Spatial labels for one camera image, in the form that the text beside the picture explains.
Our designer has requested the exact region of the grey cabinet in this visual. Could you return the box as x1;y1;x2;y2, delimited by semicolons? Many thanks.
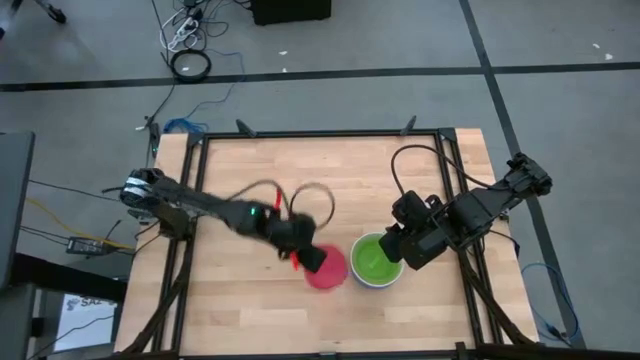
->
0;130;37;292

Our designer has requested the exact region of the blue looped floor cable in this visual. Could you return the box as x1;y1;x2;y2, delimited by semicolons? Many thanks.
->
520;261;582;347

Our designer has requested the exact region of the black power adapter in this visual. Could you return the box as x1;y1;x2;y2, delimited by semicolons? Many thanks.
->
65;236;107;257

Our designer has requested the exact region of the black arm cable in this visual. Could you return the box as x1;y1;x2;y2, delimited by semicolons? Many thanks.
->
233;179;337;232
390;144;497;202

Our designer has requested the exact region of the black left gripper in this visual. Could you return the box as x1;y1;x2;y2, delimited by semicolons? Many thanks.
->
263;211;329;274

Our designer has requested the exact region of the white printed sign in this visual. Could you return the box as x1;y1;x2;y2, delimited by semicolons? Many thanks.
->
53;293;119;352

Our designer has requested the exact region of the black box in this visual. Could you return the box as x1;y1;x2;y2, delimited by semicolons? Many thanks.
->
249;0;333;27

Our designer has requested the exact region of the lime green plastic bowl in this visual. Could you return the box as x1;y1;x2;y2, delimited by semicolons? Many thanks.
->
353;234;402;286

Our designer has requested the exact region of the yellow cable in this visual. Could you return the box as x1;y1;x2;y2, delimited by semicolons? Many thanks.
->
24;196;137;250

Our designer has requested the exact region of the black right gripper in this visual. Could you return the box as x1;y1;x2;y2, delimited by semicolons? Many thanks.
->
377;192;454;272

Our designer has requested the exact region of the black stand leg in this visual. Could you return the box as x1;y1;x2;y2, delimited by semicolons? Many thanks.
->
31;0;68;25

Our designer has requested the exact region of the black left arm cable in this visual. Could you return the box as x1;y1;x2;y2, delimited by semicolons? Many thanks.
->
233;179;337;232

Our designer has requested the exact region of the black table frame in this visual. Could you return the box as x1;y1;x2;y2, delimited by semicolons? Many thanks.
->
113;115;544;360

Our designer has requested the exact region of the pink translucent plastic bowl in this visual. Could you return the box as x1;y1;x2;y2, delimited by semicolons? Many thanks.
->
303;243;349;291

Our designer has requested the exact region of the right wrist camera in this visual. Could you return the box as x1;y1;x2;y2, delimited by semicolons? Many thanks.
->
391;190;429;229

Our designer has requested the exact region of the white power strip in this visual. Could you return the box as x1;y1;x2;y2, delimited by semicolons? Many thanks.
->
166;16;202;52

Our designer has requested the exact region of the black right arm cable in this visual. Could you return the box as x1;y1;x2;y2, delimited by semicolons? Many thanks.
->
390;144;497;202

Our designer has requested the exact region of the coiled black cable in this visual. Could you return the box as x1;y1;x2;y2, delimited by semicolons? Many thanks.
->
169;48;213;84

